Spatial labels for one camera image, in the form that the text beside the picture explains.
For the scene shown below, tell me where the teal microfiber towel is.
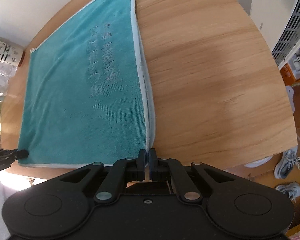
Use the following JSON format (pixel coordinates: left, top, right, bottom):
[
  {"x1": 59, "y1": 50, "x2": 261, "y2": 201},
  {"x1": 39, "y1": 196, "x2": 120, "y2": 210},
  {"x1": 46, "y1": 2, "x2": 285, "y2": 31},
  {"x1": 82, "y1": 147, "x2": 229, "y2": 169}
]
[{"x1": 18, "y1": 0, "x2": 155, "y2": 168}]

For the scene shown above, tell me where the clear water bottle red label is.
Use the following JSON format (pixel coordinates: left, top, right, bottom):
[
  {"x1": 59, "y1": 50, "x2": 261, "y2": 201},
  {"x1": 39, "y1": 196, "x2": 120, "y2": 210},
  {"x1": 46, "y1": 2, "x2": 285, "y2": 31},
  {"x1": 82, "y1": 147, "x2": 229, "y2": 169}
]
[{"x1": 0, "y1": 63, "x2": 18, "y2": 78}]

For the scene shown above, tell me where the red lid patterned tumbler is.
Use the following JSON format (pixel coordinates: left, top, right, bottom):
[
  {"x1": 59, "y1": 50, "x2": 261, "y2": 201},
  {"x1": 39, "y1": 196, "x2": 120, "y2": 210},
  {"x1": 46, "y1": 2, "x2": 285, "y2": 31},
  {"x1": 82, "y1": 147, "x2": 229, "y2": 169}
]
[{"x1": 0, "y1": 40, "x2": 25, "y2": 67}]

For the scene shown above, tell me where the grey sneaker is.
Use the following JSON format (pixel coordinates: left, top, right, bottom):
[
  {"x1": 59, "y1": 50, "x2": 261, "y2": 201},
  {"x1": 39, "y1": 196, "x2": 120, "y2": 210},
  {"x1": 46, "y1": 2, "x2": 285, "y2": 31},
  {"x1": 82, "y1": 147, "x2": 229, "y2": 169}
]
[
  {"x1": 275, "y1": 182, "x2": 300, "y2": 202},
  {"x1": 274, "y1": 146, "x2": 298, "y2": 179}
]

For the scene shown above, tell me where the orange cardboard box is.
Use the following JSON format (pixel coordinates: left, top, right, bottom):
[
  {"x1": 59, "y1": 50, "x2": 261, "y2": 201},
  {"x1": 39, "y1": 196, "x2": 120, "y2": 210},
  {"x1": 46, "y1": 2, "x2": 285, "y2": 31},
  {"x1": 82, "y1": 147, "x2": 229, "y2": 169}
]
[{"x1": 280, "y1": 63, "x2": 300, "y2": 86}]

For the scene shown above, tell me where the white perforated appliance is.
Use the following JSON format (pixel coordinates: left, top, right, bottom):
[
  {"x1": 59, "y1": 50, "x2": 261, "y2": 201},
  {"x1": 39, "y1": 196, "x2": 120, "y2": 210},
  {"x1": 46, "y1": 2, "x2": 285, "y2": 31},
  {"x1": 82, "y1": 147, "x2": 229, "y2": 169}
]
[{"x1": 250, "y1": 0, "x2": 298, "y2": 67}]

